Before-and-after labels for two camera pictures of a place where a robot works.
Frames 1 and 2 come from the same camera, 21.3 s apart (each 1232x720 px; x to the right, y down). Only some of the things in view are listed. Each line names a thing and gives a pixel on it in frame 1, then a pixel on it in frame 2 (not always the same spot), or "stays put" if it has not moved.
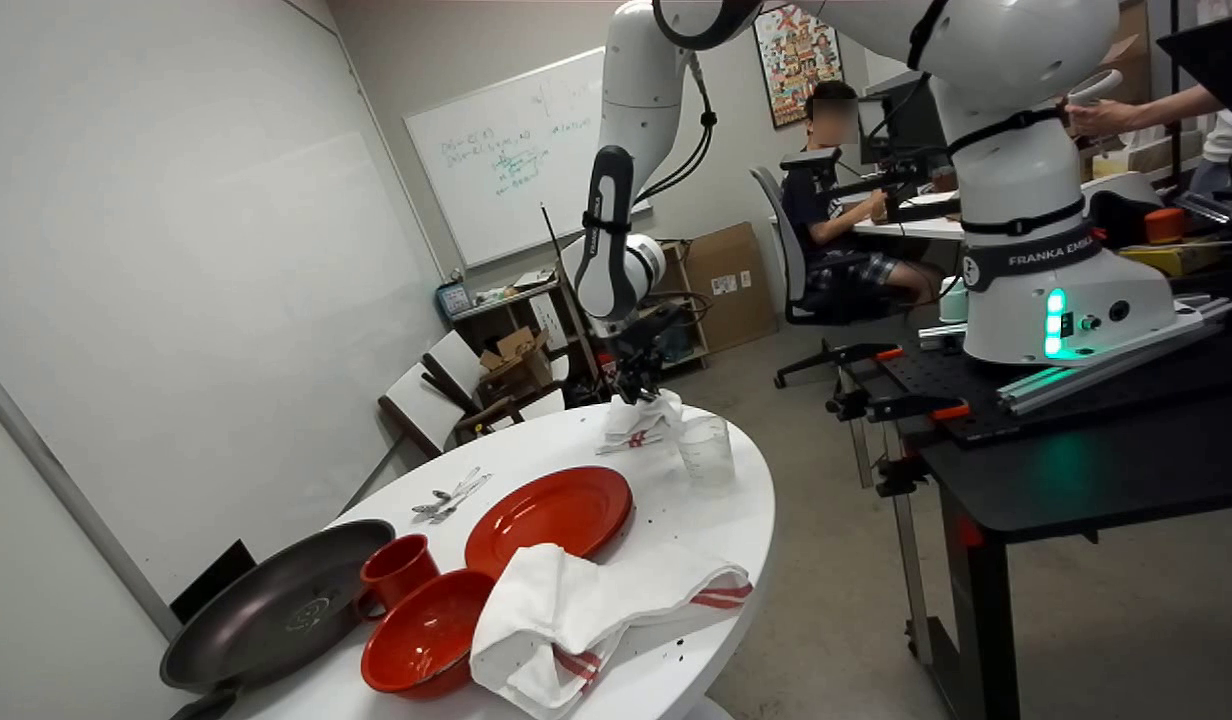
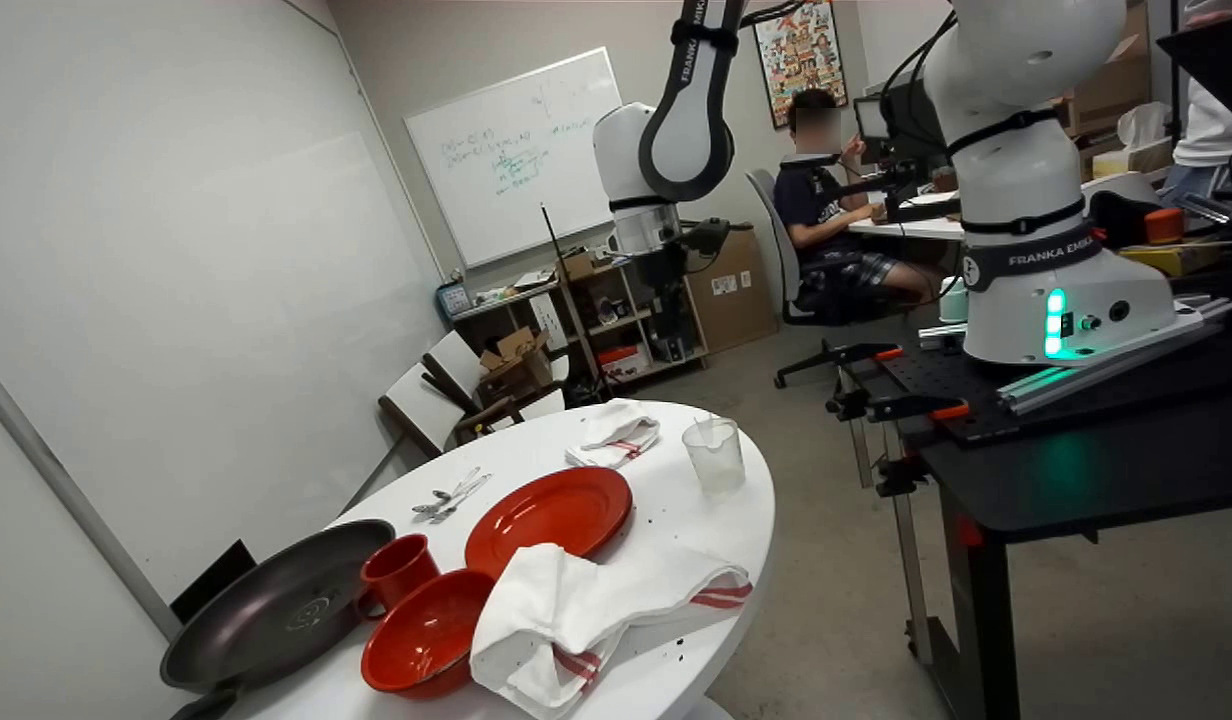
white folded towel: (560, 615) stays put
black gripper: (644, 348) to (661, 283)
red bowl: (421, 640) stays put
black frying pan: (270, 618) stays put
